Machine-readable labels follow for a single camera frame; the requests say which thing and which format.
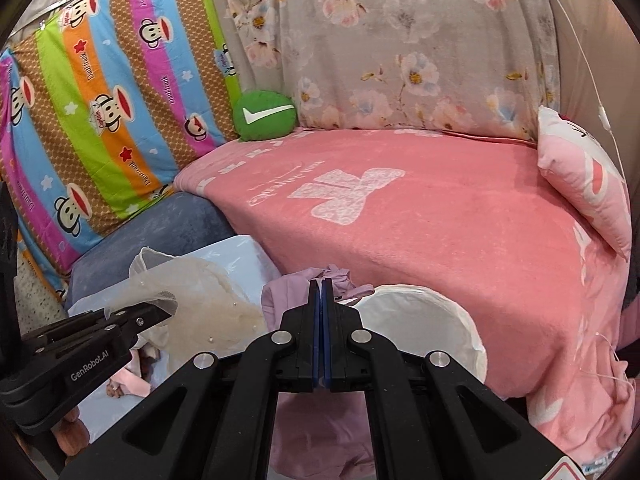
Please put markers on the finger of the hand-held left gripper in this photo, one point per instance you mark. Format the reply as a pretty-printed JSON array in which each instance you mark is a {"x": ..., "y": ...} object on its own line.
[{"x": 145, "y": 315}]

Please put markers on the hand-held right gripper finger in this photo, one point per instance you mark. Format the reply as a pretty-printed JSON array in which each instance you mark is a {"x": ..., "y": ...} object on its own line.
[
  {"x": 316, "y": 320},
  {"x": 327, "y": 320}
]

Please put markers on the lilac cloth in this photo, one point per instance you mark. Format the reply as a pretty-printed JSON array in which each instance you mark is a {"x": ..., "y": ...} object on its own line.
[{"x": 285, "y": 295}]

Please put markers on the beige mesh garment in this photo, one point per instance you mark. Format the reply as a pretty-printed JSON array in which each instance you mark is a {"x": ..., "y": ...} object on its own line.
[{"x": 210, "y": 305}]

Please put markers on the white round laundry basket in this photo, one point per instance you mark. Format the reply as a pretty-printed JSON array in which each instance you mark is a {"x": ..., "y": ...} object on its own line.
[{"x": 415, "y": 320}]

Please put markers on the small pink cloth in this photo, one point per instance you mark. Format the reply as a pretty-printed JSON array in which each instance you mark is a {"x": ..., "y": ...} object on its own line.
[{"x": 122, "y": 382}]

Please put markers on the grey blue blanket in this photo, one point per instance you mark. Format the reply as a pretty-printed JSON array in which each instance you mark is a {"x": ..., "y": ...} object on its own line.
[{"x": 150, "y": 230}]

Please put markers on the light blue palm print sheet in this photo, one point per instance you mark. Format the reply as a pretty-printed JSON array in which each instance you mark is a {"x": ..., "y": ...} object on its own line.
[{"x": 235, "y": 260}]

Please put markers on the pink blanket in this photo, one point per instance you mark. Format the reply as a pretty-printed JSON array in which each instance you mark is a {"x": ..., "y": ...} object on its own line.
[{"x": 450, "y": 235}]

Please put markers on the striped monkey print blanket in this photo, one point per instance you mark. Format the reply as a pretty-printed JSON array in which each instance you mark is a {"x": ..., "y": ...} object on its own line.
[{"x": 100, "y": 110}]

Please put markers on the green round pillow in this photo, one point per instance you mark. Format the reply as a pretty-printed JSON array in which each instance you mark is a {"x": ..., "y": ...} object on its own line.
[{"x": 260, "y": 101}]

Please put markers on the pink white pillow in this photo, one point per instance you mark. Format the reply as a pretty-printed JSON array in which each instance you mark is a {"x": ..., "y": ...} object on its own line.
[{"x": 575, "y": 175}]

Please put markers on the grey floral bed sheet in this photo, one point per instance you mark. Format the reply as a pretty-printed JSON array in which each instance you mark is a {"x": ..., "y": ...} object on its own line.
[{"x": 400, "y": 35}]

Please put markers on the pink quilted cloth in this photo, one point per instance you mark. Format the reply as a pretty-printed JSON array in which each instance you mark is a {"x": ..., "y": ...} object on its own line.
[{"x": 631, "y": 320}]

